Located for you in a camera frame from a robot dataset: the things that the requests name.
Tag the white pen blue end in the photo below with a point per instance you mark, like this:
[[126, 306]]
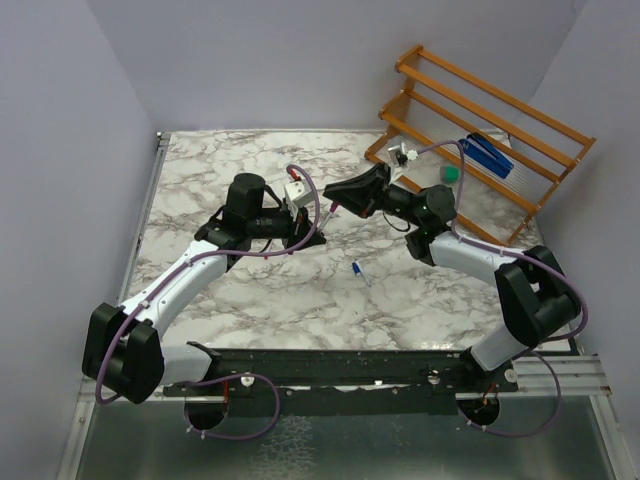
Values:
[[364, 277]]

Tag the white pen green end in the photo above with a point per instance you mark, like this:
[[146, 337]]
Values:
[[325, 221]]

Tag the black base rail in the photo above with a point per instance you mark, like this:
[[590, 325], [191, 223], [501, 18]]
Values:
[[342, 382]]

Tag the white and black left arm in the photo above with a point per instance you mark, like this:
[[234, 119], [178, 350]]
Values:
[[124, 351]]

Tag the green cube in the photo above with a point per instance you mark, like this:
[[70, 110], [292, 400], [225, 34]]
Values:
[[449, 174]]

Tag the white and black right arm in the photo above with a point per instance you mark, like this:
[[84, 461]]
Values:
[[535, 297]]

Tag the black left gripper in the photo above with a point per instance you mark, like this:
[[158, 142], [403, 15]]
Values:
[[300, 232]]

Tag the aluminium table frame rail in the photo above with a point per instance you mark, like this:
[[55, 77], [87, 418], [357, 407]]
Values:
[[163, 141]]

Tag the orange wooden rack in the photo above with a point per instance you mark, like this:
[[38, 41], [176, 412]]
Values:
[[514, 156]]

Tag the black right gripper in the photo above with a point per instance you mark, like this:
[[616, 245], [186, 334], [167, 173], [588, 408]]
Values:
[[360, 194]]

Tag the blue stapler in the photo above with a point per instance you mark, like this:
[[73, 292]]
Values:
[[477, 147]]

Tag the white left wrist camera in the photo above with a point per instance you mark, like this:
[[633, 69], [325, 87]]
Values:
[[297, 194]]

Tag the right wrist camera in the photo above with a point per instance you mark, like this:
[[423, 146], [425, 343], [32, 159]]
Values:
[[400, 159]]

